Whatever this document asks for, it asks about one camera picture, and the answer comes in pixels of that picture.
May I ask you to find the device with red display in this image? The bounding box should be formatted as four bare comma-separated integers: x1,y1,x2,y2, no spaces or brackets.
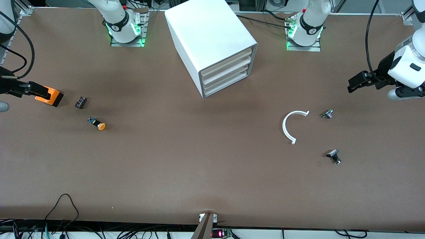
212,228,233,239

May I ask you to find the thin black looped cable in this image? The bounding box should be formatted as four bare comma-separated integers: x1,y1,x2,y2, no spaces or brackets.
44,194,80,230

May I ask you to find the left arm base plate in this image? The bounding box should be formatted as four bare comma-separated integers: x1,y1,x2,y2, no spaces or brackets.
286,13,322,52

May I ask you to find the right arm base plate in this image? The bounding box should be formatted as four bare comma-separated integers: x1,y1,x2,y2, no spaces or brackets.
110,8,148,47

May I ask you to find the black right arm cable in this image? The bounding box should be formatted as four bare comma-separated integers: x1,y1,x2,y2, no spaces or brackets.
0,0,36,80

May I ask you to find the tangle of black cables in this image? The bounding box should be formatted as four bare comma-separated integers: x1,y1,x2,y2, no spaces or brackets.
0,218,188,239

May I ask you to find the black and silver switch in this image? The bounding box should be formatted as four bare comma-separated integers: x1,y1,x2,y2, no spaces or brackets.
326,149,342,165

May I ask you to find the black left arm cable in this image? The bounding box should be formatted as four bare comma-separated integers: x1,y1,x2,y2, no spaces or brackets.
365,0,382,83

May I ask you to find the white curved plastic arc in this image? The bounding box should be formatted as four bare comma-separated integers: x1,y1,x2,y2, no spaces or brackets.
282,111,310,145

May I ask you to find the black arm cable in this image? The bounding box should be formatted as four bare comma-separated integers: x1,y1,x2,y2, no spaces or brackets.
0,0,36,80
365,0,382,83

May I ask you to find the orange push button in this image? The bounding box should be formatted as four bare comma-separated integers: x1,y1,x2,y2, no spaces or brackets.
87,117,106,130

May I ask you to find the orange box with black base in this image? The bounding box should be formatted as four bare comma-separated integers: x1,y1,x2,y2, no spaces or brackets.
35,86,64,107

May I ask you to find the black cable on table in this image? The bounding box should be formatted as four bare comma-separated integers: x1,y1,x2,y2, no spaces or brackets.
236,10,293,30

